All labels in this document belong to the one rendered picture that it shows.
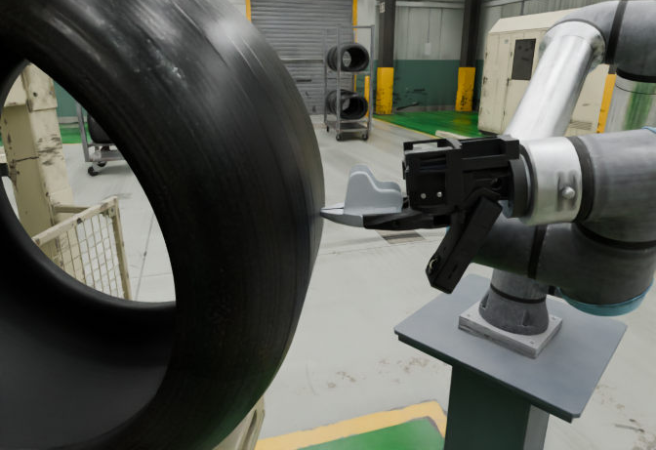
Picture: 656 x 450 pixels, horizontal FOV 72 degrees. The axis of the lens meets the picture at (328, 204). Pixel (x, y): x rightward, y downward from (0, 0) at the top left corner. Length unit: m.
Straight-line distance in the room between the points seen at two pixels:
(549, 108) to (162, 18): 0.59
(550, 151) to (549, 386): 0.86
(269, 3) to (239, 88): 11.61
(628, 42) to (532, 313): 0.71
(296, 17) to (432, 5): 3.75
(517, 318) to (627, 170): 0.90
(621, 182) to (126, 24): 0.44
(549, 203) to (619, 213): 0.07
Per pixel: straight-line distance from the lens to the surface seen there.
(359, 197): 0.48
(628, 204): 0.52
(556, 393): 1.26
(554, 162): 0.48
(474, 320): 1.38
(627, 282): 0.59
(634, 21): 1.03
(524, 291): 1.34
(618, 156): 0.51
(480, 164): 0.48
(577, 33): 0.99
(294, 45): 12.00
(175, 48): 0.35
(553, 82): 0.85
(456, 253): 0.49
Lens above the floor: 1.34
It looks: 18 degrees down
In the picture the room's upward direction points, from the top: straight up
